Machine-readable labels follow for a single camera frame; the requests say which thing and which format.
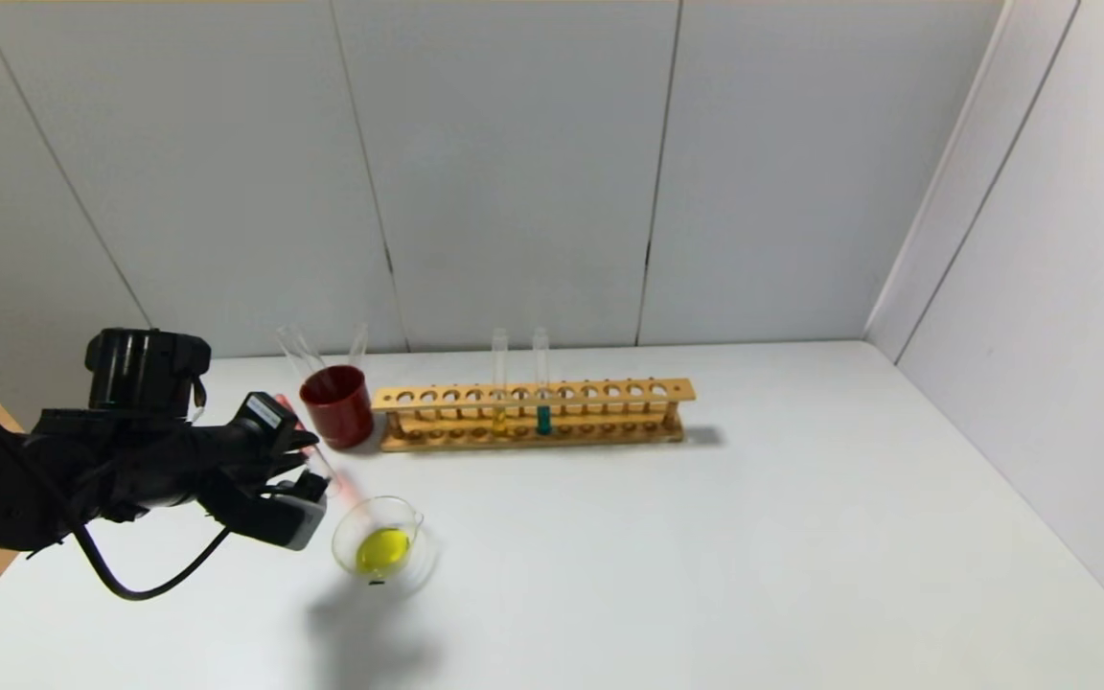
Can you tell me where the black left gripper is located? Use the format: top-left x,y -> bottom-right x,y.
188,391 -> 320,488

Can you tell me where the test tube with red pigment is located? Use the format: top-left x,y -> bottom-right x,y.
274,393 -> 368,507

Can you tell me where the test tube with yellow pigment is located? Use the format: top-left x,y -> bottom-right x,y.
491,328 -> 512,439
276,324 -> 321,377

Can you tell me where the test tube with blue pigment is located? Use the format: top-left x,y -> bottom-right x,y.
532,328 -> 553,437

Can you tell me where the wooden test tube rack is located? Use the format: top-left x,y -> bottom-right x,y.
372,378 -> 697,453

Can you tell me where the dark red cylindrical cup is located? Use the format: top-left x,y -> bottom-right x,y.
300,365 -> 377,450

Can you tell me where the clear glass beaker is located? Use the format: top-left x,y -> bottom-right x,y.
332,494 -> 440,597

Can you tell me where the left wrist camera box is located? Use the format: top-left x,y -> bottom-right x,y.
217,482 -> 329,552

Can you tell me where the black camera cable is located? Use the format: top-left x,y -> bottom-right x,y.
73,522 -> 233,603

